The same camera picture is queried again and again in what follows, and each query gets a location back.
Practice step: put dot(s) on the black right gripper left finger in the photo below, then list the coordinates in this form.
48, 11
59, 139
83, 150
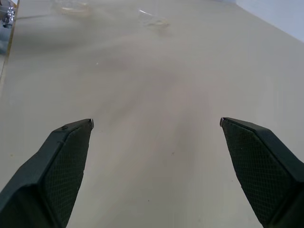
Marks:
45, 180

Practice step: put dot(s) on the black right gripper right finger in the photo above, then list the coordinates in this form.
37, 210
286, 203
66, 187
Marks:
261, 175

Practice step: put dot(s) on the shiny silver metal object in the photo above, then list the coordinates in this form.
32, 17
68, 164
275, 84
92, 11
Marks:
9, 14

